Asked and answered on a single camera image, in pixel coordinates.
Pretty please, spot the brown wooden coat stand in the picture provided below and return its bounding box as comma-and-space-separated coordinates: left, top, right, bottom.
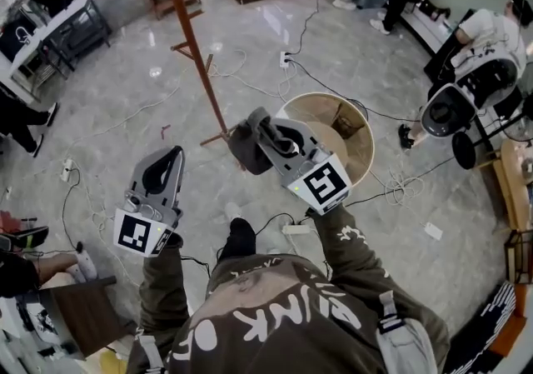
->
143, 0, 247, 172

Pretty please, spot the person's right forearm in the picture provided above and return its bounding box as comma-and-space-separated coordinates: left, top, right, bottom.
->
306, 202, 451, 361

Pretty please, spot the person's olive printed shirt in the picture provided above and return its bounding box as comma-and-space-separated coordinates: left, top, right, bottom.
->
127, 253, 451, 374

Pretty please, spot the dark grey fabric item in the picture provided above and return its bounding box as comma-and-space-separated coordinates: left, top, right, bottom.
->
228, 106, 301, 176

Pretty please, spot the black cable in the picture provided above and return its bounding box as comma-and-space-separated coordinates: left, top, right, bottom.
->
289, 57, 422, 123
60, 167, 86, 252
286, 0, 321, 56
344, 155, 457, 209

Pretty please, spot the round beige basket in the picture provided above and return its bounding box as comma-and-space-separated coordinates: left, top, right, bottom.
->
274, 92, 376, 191

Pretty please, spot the person's white shoe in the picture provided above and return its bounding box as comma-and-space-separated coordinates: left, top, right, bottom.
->
223, 201, 243, 222

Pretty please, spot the black metal frame lantern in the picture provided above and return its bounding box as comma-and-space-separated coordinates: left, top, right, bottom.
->
503, 229, 533, 286

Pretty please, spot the white office chair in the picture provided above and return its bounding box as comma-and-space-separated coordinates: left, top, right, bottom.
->
420, 51, 526, 141

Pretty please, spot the tangled white cable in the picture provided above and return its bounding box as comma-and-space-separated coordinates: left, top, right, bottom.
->
383, 169, 426, 209

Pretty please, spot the light wooden chair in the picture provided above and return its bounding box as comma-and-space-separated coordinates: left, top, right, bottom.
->
492, 137, 533, 232

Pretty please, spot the black round stool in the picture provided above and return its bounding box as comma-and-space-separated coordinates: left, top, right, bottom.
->
451, 131, 477, 171

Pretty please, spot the grey shoulder strap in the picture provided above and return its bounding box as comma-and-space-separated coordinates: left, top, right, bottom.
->
133, 327, 167, 374
376, 290, 439, 374

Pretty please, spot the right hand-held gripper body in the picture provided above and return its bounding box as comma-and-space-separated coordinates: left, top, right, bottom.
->
271, 140, 353, 217

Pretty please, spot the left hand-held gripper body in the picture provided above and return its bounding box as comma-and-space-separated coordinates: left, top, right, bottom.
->
112, 187, 185, 257

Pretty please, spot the person's left forearm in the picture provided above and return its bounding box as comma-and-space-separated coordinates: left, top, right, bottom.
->
138, 233, 189, 342

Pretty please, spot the person's black trouser leg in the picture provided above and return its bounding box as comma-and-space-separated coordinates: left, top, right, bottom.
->
217, 217, 257, 263

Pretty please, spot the white power adapter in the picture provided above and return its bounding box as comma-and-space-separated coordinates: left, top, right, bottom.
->
423, 222, 444, 241

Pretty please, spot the dark brown wooden table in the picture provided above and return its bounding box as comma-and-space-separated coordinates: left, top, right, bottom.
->
38, 275, 139, 360

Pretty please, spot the white table with black frame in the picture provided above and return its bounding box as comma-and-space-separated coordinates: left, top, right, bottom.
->
0, 0, 112, 95

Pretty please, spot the small brown woven basket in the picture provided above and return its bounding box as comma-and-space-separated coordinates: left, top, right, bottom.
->
331, 102, 367, 141

